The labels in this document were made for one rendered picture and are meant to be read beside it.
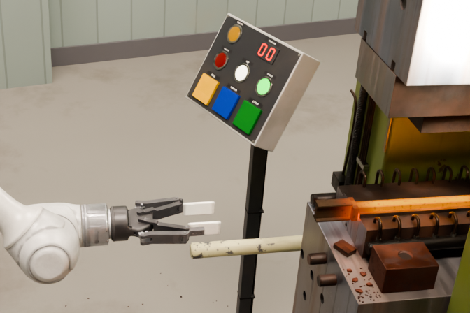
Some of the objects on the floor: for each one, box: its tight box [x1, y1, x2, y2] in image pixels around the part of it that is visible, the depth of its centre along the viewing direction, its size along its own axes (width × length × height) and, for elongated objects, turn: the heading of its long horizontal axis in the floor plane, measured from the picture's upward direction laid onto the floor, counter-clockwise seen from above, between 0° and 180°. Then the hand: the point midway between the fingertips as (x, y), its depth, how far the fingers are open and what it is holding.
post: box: [236, 144, 266, 313], centre depth 241 cm, size 4×4×108 cm
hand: (203, 218), depth 164 cm, fingers open, 7 cm apart
